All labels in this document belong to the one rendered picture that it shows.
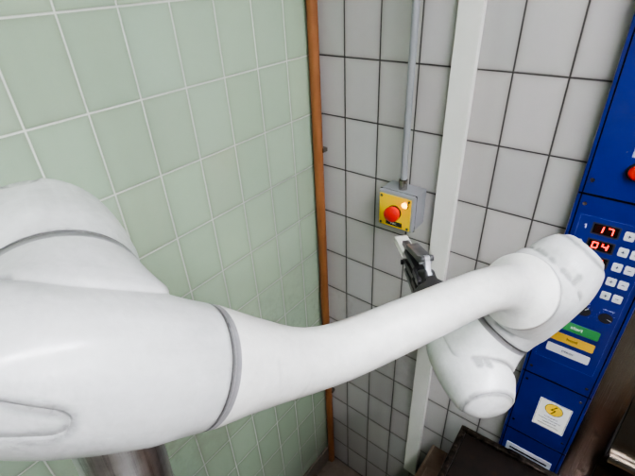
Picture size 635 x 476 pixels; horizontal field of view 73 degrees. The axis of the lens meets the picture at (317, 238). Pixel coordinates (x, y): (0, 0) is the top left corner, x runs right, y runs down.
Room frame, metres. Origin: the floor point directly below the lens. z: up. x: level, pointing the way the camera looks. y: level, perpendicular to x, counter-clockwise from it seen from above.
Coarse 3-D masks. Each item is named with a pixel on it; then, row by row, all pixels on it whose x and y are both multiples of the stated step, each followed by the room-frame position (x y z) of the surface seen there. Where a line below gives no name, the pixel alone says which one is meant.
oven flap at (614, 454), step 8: (632, 408) 0.62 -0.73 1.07; (624, 416) 0.62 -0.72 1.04; (632, 416) 0.61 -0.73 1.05; (624, 424) 0.61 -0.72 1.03; (632, 424) 0.60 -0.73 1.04; (624, 432) 0.60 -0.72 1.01; (632, 432) 0.59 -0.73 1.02; (616, 440) 0.60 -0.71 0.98; (624, 440) 0.59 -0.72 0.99; (632, 440) 0.58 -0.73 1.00; (616, 448) 0.59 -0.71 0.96; (624, 448) 0.58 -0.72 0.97; (632, 448) 0.58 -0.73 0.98; (608, 456) 0.58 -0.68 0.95; (616, 456) 0.57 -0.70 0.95; (624, 456) 0.57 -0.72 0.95; (632, 456) 0.57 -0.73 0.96; (616, 464) 0.56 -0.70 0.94; (624, 464) 0.55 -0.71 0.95; (632, 464) 0.55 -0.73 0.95; (632, 472) 0.54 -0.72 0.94
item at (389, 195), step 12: (384, 192) 0.96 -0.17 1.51; (396, 192) 0.95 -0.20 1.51; (408, 192) 0.95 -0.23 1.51; (420, 192) 0.94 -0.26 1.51; (384, 204) 0.96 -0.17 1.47; (396, 204) 0.94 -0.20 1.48; (408, 204) 0.91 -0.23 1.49; (420, 204) 0.94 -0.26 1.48; (384, 216) 0.96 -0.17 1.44; (408, 216) 0.91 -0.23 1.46; (420, 216) 0.95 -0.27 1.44; (396, 228) 0.94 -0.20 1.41; (408, 228) 0.91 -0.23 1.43
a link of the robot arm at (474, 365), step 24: (456, 336) 0.45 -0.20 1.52; (480, 336) 0.43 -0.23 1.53; (432, 360) 0.46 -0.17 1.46; (456, 360) 0.42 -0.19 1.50; (480, 360) 0.41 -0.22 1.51; (504, 360) 0.41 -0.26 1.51; (456, 384) 0.40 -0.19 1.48; (480, 384) 0.38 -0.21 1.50; (504, 384) 0.38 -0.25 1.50; (480, 408) 0.37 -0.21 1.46; (504, 408) 0.37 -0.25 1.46
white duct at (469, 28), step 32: (480, 0) 0.90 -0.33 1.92; (480, 32) 0.90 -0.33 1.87; (448, 96) 0.93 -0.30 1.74; (448, 128) 0.92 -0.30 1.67; (448, 160) 0.92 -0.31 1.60; (448, 192) 0.91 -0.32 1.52; (448, 224) 0.90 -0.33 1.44; (448, 256) 0.91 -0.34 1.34; (416, 384) 0.92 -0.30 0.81; (416, 416) 0.91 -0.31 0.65; (416, 448) 0.90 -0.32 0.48
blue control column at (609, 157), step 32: (608, 96) 0.74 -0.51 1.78; (608, 128) 0.73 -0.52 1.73; (608, 160) 0.72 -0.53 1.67; (608, 192) 0.70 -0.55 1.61; (608, 352) 0.64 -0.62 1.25; (544, 384) 0.70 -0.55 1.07; (576, 384) 0.66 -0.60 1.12; (512, 416) 0.73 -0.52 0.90; (576, 416) 0.64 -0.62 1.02; (544, 448) 0.66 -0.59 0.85
